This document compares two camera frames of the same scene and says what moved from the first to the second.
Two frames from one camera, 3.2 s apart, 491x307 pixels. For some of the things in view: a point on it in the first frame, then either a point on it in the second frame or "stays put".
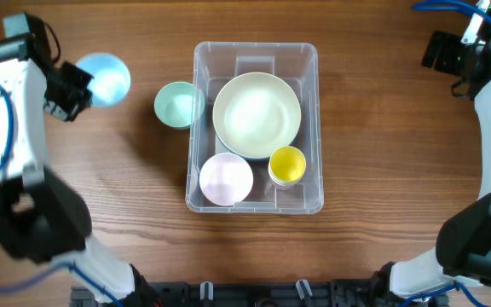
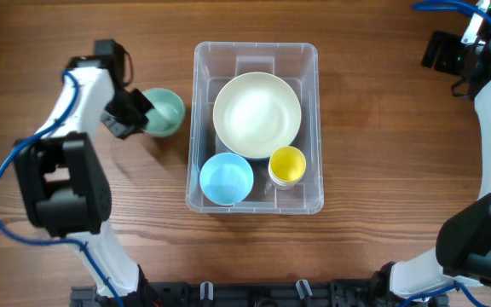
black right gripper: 450,43 stays put
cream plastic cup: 282,183 stays put
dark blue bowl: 238,154 → 257,164
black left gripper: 69,112 → 124,130
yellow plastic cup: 287,163 stays put
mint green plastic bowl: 179,105 → 169,113
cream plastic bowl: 257,113 stays put
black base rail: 262,293 stays put
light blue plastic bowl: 112,78 → 226,179
